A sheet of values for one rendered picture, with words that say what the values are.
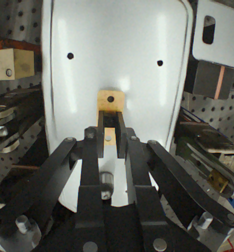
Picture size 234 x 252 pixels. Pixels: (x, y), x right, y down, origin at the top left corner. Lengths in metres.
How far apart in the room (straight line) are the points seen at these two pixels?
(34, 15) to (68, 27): 0.37
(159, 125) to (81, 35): 0.18
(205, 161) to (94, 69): 0.22
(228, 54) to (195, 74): 0.07
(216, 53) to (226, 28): 0.05
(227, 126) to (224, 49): 0.55
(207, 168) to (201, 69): 0.17
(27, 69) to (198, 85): 0.27
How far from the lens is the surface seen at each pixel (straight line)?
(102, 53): 0.22
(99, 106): 0.21
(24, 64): 0.21
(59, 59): 0.23
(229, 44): 0.31
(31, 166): 0.39
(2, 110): 0.20
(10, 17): 0.64
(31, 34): 0.59
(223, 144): 0.31
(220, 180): 0.24
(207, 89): 0.31
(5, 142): 0.21
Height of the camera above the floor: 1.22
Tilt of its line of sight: 67 degrees down
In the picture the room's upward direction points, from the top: 170 degrees clockwise
